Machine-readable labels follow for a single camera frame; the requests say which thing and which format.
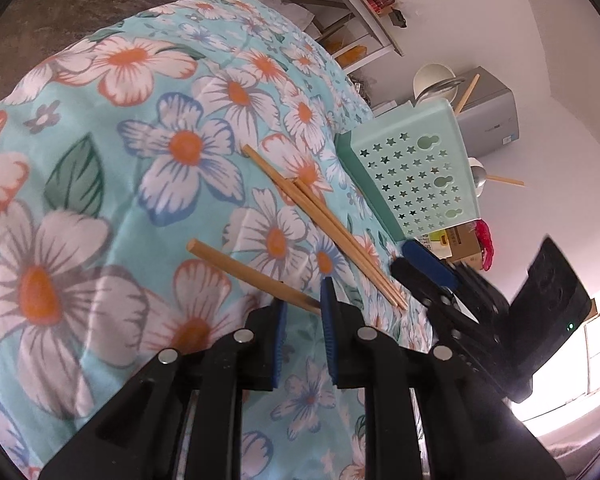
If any green plastic utensil rack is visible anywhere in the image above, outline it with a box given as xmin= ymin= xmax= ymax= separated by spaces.
xmin=334 ymin=99 xmax=482 ymax=243

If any silver refrigerator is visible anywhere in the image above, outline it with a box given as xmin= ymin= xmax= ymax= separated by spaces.
xmin=455 ymin=66 xmax=521 ymax=161

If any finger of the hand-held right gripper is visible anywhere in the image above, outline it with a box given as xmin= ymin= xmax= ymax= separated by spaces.
xmin=390 ymin=256 xmax=532 ymax=404
xmin=401 ymin=238 xmax=512 ymax=342

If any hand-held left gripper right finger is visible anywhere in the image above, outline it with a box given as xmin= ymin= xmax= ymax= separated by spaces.
xmin=320 ymin=277 xmax=566 ymax=480

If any white bowl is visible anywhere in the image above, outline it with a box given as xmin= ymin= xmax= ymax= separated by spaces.
xmin=413 ymin=63 xmax=457 ymax=106

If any yellow label cardboard box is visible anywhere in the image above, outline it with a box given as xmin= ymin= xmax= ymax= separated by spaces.
xmin=430 ymin=222 xmax=485 ymax=266

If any red mesh bag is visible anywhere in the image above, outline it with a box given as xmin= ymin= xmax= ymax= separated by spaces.
xmin=472 ymin=219 xmax=496 ymax=272

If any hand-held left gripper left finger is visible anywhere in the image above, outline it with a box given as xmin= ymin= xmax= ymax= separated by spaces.
xmin=40 ymin=300 xmax=288 ymax=480

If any white sack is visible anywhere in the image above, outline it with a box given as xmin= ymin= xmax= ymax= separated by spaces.
xmin=252 ymin=0 xmax=321 ymax=31

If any floral tablecloth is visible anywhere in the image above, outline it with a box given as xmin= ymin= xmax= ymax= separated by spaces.
xmin=0 ymin=0 xmax=431 ymax=480

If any yellow plastic bag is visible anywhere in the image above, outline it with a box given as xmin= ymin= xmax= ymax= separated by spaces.
xmin=337 ymin=42 xmax=371 ymax=68

